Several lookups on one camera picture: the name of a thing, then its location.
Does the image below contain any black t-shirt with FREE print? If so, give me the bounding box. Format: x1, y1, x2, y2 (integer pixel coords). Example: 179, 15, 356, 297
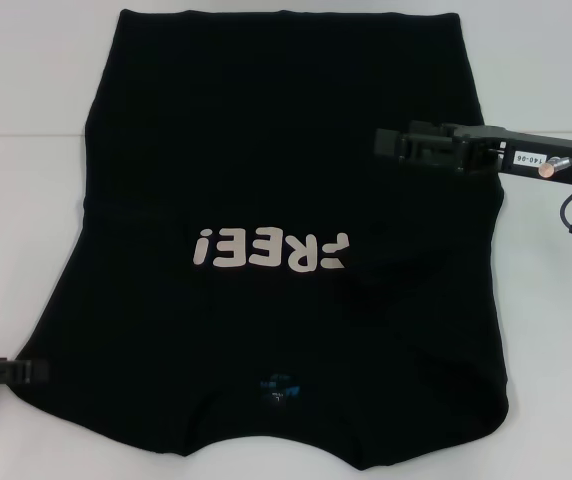
13, 7, 513, 459

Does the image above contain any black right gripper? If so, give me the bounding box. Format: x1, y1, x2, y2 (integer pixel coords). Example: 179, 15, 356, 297
373, 120, 572, 180

